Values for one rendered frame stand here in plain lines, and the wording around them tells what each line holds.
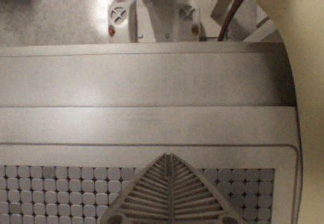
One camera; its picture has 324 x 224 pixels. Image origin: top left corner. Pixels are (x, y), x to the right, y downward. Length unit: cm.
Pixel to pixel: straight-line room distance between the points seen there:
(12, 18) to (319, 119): 201
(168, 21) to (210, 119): 78
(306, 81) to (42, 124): 55
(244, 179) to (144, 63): 33
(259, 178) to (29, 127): 51
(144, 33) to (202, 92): 71
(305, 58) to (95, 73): 44
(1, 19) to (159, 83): 179
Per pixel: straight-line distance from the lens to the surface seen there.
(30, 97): 44
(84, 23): 150
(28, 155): 43
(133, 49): 35
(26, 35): 177
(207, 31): 132
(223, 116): 30
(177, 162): 16
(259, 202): 41
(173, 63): 32
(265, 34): 87
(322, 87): 42
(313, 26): 43
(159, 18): 99
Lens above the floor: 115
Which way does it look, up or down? 86 degrees down
